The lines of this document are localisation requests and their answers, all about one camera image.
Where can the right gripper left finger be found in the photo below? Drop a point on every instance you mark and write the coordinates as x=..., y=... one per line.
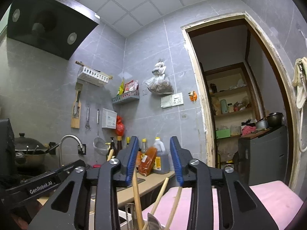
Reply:
x=68, y=207

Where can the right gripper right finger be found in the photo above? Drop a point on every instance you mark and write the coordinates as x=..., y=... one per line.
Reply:
x=238, y=205

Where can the white plastic utensil basket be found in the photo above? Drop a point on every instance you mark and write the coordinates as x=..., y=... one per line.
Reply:
x=106, y=212

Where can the wooden chopstick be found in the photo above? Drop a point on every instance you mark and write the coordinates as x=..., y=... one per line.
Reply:
x=138, y=207
x=174, y=207
x=159, y=197

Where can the steel ladle spoon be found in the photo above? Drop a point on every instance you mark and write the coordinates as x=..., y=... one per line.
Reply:
x=153, y=223

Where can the chrome kitchen faucet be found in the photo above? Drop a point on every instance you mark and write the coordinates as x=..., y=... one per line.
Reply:
x=67, y=144

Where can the black wok with lid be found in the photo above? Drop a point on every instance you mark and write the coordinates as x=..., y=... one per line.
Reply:
x=30, y=152

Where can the dark grey cabinet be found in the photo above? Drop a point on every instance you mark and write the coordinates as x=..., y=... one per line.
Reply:
x=264, y=159

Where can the dark soy sauce bottle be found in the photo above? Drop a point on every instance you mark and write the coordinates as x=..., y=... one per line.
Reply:
x=119, y=143

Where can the large oil jug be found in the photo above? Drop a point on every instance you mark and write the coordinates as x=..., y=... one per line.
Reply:
x=161, y=162

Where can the red plastic bag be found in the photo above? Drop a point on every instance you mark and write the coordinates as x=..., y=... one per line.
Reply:
x=120, y=128

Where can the wooden knife holder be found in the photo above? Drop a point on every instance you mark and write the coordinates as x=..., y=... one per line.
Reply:
x=76, y=109

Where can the wooden pantry shelf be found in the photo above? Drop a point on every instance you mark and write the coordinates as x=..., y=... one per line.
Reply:
x=234, y=103

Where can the hanging plastic bag of spices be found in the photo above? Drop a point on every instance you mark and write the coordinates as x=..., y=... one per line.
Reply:
x=159, y=84

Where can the white rubber gloves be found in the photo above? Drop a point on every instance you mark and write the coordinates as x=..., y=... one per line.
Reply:
x=299, y=81

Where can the black range hood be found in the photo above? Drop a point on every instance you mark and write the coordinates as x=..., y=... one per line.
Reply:
x=55, y=26

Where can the hanging wire strainer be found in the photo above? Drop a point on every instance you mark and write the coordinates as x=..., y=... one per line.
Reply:
x=99, y=144

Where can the wooden door frame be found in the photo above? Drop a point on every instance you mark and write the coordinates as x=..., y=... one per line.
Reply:
x=278, y=68

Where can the white wall box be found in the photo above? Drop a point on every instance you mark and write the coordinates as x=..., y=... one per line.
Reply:
x=109, y=118

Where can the grey wall spice shelf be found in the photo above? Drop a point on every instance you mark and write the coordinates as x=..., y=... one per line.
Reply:
x=126, y=97

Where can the orange wall hook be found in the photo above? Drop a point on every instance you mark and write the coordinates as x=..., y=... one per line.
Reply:
x=193, y=96

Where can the white wall basket rack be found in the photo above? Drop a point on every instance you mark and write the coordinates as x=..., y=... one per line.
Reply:
x=92, y=76

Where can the white wall switch socket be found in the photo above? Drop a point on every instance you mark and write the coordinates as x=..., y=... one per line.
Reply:
x=172, y=100

